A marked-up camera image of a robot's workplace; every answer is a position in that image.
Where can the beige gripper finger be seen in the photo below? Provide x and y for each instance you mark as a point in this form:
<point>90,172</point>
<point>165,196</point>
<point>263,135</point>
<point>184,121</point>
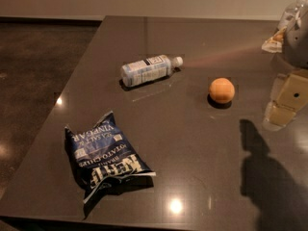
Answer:
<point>277,118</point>
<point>294,92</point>

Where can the blue kettle chip bag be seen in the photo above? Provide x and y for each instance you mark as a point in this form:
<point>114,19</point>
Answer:
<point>104,156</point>

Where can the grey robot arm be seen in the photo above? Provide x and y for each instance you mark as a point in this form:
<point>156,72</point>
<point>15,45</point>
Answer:
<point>294,50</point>

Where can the crumpled snack wrapper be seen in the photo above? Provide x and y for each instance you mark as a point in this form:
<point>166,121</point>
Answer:
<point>274,44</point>

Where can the orange fruit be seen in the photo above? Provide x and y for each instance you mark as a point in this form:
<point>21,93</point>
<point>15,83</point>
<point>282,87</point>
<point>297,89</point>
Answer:
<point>221,91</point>

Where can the clear bottle at table corner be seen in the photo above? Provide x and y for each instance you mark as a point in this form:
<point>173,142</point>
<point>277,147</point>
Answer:
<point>290,13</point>

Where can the clear plastic water bottle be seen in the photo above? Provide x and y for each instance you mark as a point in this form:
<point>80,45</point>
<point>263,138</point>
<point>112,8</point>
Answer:
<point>148,70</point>

